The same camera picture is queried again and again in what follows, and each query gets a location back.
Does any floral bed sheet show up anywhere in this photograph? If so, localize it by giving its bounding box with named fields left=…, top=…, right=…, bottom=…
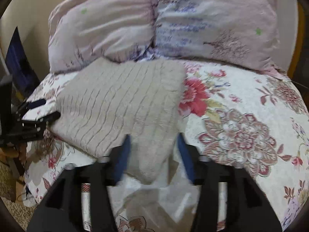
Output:
left=25, top=61, right=308, bottom=231

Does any pink lavender pillow left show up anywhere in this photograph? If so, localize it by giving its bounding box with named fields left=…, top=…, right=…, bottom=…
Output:
left=48, top=0, right=155, bottom=73

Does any blue dark panel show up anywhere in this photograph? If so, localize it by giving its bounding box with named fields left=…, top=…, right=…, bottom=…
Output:
left=5, top=27, right=40, bottom=97

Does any wooden headboard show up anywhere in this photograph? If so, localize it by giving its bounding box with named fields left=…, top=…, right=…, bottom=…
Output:
left=287, top=0, right=307, bottom=74

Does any beige cable-knit sweater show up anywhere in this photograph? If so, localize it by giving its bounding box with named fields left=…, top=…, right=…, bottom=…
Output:
left=51, top=58, right=186, bottom=184

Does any lavender floral pillow right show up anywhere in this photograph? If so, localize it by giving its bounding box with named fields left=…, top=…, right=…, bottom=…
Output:
left=147, top=0, right=283, bottom=72

